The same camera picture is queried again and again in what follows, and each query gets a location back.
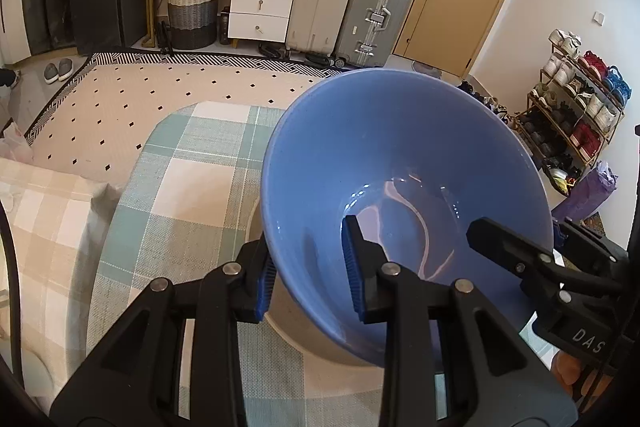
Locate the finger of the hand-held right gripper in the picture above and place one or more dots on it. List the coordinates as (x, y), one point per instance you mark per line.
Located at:
(585, 242)
(505, 247)

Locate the scattered pile of shoes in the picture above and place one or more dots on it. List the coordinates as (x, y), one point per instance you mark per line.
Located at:
(482, 99)

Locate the silver suitcase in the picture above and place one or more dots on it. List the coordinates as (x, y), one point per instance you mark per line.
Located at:
(365, 17)

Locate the white wall switch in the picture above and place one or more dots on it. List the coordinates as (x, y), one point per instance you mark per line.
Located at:
(598, 17)

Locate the grey slipper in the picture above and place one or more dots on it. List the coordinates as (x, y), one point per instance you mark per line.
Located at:
(66, 68)
(51, 72)

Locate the purple bag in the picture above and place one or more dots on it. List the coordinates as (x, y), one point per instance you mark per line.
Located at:
(585, 197)

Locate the white curtain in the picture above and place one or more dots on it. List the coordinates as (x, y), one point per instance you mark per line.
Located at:
(10, 22)

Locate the white plastic bag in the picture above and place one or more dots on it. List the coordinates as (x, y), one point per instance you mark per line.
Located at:
(12, 142)

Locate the grey doormat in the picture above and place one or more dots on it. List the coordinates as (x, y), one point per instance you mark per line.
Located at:
(426, 69)

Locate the patterned cream rug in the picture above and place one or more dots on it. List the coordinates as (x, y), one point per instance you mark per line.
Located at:
(150, 117)

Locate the woven laundry basket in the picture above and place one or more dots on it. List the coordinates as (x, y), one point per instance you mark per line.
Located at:
(192, 12)

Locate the blue bowl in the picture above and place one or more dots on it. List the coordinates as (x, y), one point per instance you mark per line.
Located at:
(400, 167)

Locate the shoe rack with shoes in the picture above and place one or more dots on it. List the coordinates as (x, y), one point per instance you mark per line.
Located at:
(580, 107)

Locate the wooden shoe rack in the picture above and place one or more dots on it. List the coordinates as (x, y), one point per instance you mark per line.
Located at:
(550, 107)

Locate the beige checked cushion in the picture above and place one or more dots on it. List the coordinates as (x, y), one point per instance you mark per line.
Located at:
(50, 232)

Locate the person's right hand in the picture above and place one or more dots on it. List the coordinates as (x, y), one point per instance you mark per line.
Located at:
(567, 369)

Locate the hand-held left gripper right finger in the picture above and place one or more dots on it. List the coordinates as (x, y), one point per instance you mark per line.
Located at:
(352, 267)

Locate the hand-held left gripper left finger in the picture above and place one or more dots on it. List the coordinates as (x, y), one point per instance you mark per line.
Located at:
(264, 292)

